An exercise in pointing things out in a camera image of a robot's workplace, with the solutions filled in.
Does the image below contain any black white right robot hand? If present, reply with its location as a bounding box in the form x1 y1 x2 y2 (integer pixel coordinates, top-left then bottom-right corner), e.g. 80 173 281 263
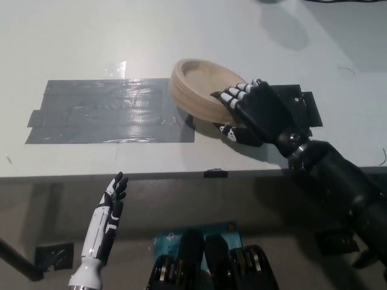
210 77 313 158

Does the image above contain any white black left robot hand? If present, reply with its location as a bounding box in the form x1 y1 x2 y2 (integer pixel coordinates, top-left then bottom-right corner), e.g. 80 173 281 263
80 171 129 267

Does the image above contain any beige paper plate stack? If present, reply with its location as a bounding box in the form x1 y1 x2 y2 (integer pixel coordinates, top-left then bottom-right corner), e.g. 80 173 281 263
168 58 249 125

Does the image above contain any black tape patch on desk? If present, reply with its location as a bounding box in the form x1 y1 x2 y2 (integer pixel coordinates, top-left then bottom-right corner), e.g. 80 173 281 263
268 85 324 137

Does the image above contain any teal cardboard box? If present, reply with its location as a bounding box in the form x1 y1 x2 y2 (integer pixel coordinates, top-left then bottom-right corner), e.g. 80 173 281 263
152 221 243 267

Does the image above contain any black floor tape patch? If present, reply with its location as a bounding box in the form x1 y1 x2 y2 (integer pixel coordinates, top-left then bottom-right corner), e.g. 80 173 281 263
34 242 75 271

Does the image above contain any dark table leg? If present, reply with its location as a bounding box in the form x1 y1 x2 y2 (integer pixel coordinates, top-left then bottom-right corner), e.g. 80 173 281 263
0 236 45 281

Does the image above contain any clear shiny tape piece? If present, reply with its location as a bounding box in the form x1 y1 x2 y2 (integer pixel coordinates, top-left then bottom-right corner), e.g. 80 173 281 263
104 60 128 79

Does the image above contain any grey duct tape patch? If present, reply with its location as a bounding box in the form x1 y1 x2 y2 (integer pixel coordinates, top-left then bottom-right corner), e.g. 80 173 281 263
25 78 197 145

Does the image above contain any black cable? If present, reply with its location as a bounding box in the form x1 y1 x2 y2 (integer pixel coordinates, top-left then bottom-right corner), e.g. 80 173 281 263
259 0 387 5

